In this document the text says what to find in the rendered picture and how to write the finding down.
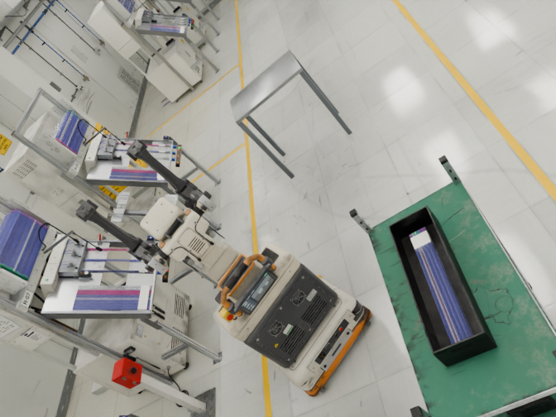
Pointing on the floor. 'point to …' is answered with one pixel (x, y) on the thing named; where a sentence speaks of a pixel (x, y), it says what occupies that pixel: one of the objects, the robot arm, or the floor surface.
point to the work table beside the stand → (288, 65)
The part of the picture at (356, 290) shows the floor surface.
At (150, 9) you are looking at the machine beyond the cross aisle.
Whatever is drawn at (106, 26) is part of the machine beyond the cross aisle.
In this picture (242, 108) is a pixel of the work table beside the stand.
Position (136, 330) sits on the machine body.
